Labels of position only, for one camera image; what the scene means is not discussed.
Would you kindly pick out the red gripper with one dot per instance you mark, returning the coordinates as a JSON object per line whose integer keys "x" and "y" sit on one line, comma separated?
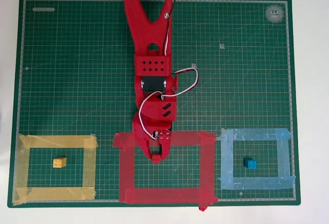
{"x": 143, "y": 134}

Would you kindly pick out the red cube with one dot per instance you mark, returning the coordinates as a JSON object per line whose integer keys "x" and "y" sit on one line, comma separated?
{"x": 156, "y": 159}

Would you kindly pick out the red robot arm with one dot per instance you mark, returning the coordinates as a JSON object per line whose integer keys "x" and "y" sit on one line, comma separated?
{"x": 144, "y": 28}

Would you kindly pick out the red tape square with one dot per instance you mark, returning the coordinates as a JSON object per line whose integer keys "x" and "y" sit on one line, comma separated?
{"x": 127, "y": 172}

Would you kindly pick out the blue tape square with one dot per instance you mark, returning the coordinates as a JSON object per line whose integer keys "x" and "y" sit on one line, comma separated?
{"x": 227, "y": 162}

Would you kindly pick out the yellow cube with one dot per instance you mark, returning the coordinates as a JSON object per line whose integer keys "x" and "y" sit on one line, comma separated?
{"x": 59, "y": 163}

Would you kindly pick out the blue cube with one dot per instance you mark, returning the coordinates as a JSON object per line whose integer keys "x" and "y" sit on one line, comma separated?
{"x": 250, "y": 163}

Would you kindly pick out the yellow tape square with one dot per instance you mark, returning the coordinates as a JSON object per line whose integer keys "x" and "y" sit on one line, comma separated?
{"x": 23, "y": 162}

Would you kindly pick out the green cutting mat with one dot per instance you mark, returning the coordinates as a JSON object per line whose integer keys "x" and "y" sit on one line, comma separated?
{"x": 77, "y": 80}

